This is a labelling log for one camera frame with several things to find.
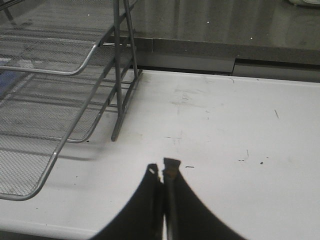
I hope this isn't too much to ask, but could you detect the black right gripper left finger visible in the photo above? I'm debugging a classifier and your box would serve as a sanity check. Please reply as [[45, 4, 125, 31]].
[[93, 163, 164, 240]]

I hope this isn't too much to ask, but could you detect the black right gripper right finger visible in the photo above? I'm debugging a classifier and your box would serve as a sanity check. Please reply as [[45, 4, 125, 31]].
[[163, 158, 244, 240]]

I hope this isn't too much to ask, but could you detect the blue plastic tray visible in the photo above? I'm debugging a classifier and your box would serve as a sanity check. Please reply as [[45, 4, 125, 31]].
[[0, 69, 17, 97]]

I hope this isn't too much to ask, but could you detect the grey back counter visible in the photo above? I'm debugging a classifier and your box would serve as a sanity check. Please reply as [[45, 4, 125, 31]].
[[131, 0, 320, 82]]

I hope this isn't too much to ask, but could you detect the silver mesh rack frame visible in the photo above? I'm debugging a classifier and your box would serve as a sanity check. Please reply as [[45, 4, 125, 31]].
[[0, 0, 143, 142]]

